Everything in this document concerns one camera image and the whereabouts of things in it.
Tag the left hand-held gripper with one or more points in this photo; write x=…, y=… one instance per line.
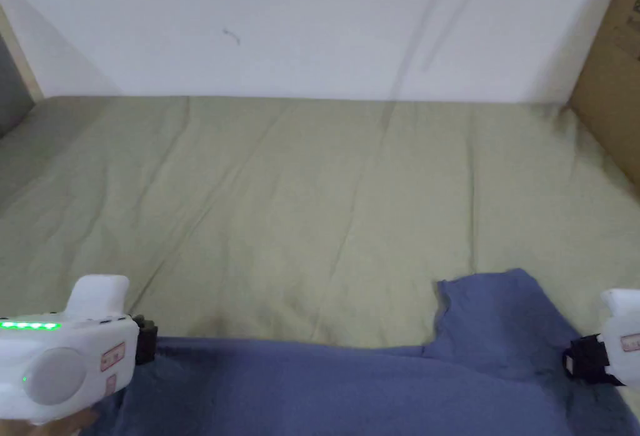
x=60, y=356

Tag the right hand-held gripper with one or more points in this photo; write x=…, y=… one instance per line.
x=622, y=341

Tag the blue shirt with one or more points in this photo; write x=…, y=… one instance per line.
x=380, y=381

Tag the person's left hand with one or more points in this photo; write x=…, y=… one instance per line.
x=70, y=423

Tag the brown cardboard carton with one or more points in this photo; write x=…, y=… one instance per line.
x=612, y=80

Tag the bed with pale green sheet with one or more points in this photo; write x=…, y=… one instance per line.
x=280, y=196

